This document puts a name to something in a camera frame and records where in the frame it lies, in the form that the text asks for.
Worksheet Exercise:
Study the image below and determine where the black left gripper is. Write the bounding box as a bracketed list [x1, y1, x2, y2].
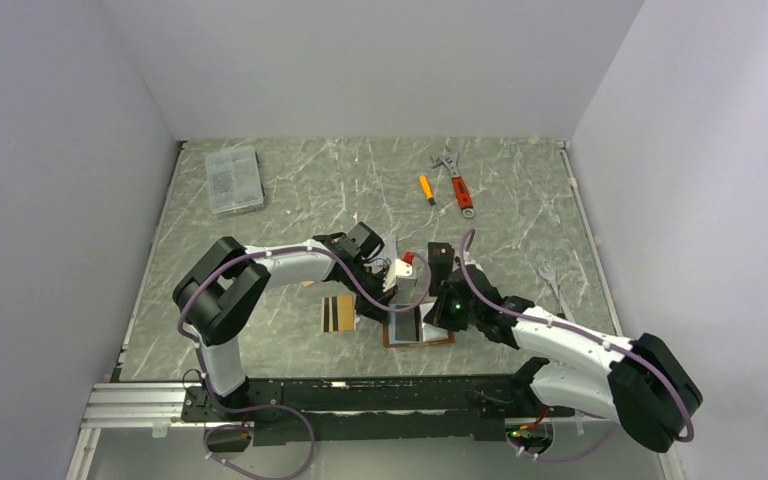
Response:
[344, 260, 398, 326]

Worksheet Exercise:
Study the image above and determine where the brown leather card holder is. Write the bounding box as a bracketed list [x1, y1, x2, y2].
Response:
[383, 303, 455, 348]

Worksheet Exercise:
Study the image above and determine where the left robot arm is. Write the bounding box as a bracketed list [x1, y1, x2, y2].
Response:
[172, 222, 415, 420]

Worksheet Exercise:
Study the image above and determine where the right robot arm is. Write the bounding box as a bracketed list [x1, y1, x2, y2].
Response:
[423, 264, 703, 453]

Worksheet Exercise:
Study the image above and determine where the gold card with stripes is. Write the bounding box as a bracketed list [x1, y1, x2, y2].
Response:
[321, 294, 356, 333]

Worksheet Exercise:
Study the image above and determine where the black card wallet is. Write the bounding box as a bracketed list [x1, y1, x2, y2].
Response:
[427, 242, 455, 282]

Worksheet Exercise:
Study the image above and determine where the silver combination wrench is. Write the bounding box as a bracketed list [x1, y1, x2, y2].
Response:
[537, 261, 575, 323]

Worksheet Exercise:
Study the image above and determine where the red adjustable wrench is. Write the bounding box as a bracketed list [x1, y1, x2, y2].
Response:
[431, 146, 475, 219]

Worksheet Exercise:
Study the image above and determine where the clear plastic parts box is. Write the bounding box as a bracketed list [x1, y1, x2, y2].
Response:
[205, 145, 265, 215]

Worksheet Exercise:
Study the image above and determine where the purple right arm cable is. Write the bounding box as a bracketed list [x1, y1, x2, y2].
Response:
[456, 228, 697, 464]

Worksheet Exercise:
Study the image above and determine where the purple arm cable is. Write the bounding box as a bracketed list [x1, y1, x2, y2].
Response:
[456, 228, 697, 464]
[175, 245, 433, 480]

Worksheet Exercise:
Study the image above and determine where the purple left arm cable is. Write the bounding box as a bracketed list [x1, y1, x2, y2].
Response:
[175, 245, 433, 480]

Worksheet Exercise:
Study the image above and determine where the black aluminium base frame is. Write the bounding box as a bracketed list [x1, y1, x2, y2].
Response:
[82, 374, 607, 446]

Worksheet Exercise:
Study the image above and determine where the orange handle screwdriver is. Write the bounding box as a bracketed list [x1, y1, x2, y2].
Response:
[419, 175, 438, 212]

